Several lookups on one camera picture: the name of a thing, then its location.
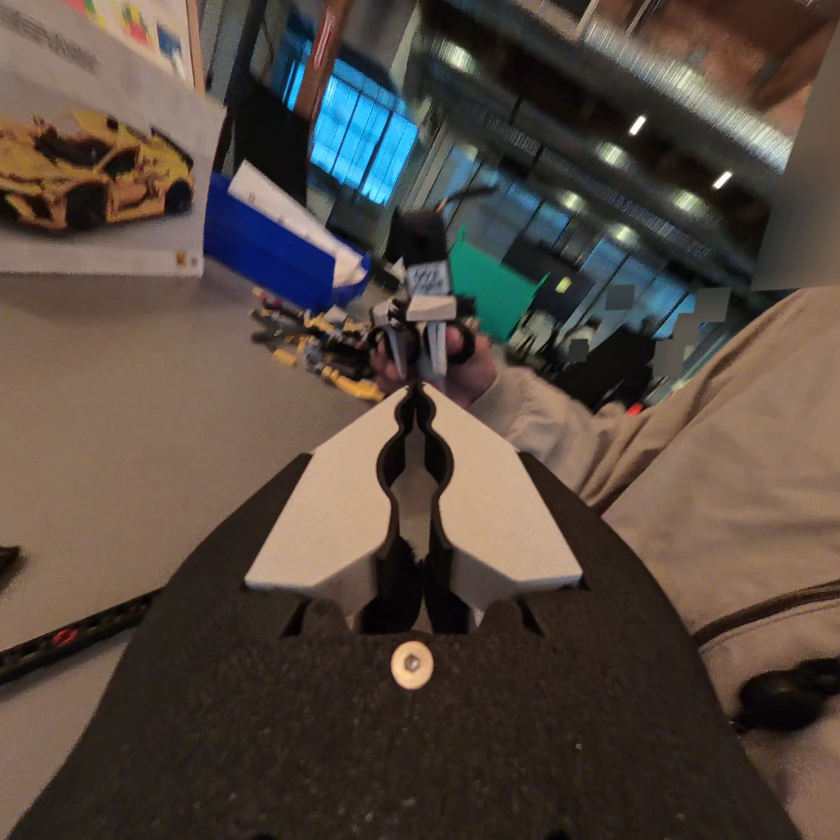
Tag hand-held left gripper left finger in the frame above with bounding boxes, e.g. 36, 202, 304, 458
244, 386, 411, 627

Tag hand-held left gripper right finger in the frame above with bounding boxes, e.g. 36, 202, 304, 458
420, 384, 584, 621

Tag pile of toy bricks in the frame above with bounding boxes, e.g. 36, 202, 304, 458
249, 287, 388, 403

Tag person's right forearm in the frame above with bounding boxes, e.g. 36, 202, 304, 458
469, 367, 631, 513

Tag wooden desk lamp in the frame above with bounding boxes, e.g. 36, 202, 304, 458
436, 185, 500, 214

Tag person's right hand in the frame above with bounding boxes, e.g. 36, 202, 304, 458
371, 328, 500, 409

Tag green board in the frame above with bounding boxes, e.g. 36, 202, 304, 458
448, 226, 551, 343

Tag blue-lit window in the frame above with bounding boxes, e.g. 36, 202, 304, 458
272, 39, 421, 206

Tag black monitor screen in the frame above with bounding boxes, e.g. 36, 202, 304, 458
505, 236, 595, 316

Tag blue plastic bin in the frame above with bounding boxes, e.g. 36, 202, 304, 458
203, 172, 371, 312

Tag black panel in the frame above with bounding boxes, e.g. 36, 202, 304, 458
233, 79, 309, 204

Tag black toy beam red pins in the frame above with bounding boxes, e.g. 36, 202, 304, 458
0, 588, 161, 686

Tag toy car instruction booklet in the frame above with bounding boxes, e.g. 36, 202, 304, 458
0, 0, 227, 277

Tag black badge reel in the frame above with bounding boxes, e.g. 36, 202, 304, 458
738, 658, 840, 732

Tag brown post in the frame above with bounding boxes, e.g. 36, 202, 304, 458
293, 0, 355, 122

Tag silver ventilation duct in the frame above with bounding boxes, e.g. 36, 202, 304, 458
577, 13, 795, 172

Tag toy brick wall poster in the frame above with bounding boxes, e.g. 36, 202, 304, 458
62, 0, 204, 93

